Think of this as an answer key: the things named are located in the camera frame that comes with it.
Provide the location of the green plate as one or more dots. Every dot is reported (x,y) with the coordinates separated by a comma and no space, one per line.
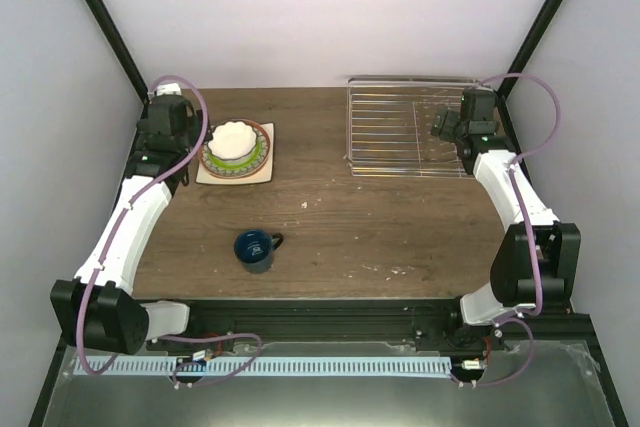
(242,161)

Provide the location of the left black frame post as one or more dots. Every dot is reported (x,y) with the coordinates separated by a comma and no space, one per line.
(112,35)

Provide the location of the light blue slotted cable duct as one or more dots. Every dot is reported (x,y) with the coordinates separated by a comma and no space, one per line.
(410,367)

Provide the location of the right black frame post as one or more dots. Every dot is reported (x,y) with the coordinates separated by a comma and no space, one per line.
(535,34)

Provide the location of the wire dish rack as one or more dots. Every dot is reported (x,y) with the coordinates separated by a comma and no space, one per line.
(388,126)

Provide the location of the white scalloped bowl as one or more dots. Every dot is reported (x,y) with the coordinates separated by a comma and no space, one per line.
(232,140)

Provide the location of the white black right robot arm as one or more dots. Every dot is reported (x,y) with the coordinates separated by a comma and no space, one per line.
(535,266)

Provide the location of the square bird pattern plate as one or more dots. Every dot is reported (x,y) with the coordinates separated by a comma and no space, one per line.
(257,172)

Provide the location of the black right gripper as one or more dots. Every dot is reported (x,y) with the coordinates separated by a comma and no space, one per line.
(446,132)

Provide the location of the floral orange rimmed plate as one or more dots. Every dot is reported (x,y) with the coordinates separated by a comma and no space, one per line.
(237,150)

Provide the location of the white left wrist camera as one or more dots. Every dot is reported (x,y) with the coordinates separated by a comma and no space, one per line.
(171,88)

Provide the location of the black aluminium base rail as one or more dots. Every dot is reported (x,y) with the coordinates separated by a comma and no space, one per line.
(320,319)

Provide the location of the black frame post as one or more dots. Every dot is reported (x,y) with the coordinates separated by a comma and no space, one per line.
(535,34)
(112,35)

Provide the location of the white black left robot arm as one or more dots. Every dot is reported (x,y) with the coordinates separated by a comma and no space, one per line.
(110,270)

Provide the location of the dark blue mug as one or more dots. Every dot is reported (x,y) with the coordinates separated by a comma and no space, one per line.
(254,249)

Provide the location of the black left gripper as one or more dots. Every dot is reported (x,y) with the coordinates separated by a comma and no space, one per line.
(144,129)

